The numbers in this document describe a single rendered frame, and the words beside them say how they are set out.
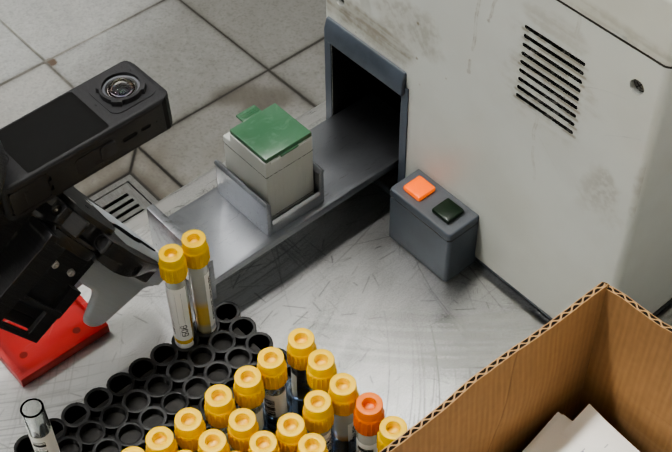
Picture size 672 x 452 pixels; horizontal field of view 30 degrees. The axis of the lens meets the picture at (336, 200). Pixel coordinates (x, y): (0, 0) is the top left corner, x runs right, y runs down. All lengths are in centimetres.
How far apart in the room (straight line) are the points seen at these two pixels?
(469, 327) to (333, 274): 10
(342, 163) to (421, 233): 8
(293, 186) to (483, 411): 24
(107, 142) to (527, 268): 30
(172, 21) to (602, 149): 182
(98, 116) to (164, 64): 168
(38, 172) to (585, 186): 31
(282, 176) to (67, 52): 164
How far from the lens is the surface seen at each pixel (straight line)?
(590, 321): 71
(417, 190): 86
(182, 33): 245
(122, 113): 71
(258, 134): 82
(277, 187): 83
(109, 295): 79
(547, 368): 70
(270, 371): 69
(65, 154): 69
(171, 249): 76
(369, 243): 90
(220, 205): 87
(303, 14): 248
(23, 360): 86
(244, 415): 68
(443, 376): 83
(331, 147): 91
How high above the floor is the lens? 156
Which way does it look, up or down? 47 degrees down
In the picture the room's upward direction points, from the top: 1 degrees counter-clockwise
